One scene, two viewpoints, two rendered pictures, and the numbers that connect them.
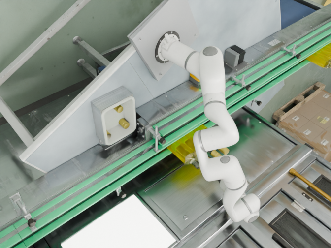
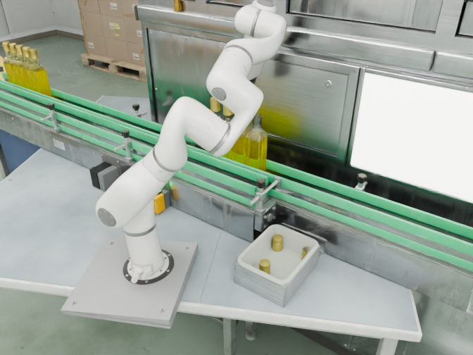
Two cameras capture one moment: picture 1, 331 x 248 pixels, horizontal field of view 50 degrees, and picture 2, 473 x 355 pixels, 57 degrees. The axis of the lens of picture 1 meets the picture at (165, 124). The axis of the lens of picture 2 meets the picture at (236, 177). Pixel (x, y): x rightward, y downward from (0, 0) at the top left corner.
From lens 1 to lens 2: 0.30 m
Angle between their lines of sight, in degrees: 2
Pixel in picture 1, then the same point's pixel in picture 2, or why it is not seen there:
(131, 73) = (212, 283)
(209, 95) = (158, 175)
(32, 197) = (455, 286)
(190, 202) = (305, 91)
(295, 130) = not seen: hidden behind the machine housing
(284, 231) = not seen: outside the picture
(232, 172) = (227, 72)
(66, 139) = (350, 299)
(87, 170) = (367, 244)
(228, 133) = (183, 115)
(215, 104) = (162, 160)
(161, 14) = (112, 308)
